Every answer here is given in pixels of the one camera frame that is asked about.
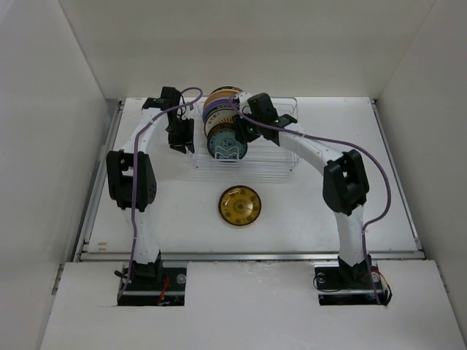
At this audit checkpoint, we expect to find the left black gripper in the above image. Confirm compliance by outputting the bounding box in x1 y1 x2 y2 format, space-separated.
166 117 194 154

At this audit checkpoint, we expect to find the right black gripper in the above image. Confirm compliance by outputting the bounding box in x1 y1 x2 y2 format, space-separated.
231 107 263 144

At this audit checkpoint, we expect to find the yellow patterned plate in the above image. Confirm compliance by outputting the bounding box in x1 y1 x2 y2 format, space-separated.
217 185 262 227
207 122 236 138

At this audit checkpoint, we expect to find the teal patterned plate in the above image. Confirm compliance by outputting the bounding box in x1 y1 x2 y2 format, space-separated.
207 129 247 160

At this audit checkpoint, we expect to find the white orange sunburst plate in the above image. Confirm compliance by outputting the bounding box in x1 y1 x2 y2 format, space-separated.
204 110 236 136

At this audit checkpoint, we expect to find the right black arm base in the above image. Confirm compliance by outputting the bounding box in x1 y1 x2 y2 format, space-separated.
313 262 393 306

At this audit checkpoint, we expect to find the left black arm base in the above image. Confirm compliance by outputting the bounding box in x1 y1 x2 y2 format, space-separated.
115 267 187 307

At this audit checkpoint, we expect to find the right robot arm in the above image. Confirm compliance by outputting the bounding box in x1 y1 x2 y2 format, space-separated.
231 92 371 287

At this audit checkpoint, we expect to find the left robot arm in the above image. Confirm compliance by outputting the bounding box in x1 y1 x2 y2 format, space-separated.
106 86 195 291

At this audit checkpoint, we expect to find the white blue rimmed plate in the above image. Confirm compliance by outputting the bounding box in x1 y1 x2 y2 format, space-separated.
203 104 234 124

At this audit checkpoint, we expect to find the purple plate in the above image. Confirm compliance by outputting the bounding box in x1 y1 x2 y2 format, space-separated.
202 98 231 117

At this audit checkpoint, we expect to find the tan plate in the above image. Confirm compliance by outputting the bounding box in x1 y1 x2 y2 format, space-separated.
204 89 238 108

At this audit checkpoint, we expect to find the dark rimmed back plate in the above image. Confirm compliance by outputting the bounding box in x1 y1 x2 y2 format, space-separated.
211 86 243 97

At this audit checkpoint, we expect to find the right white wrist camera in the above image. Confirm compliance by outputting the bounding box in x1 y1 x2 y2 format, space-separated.
232 91 252 114

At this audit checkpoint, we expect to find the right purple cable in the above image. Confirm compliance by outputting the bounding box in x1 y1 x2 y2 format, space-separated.
229 96 393 306

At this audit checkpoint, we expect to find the white wire dish rack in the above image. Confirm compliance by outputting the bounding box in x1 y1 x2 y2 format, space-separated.
188 101 301 172

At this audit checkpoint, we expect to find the metal table edge rail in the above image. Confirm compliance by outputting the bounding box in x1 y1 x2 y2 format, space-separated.
74 250 426 262

